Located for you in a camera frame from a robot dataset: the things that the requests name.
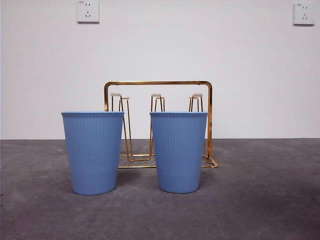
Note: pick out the blue ribbed plastic cup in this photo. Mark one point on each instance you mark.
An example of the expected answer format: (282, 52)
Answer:
(92, 155)
(178, 155)

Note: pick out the white wall socket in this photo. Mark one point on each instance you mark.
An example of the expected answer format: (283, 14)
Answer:
(303, 13)
(88, 11)

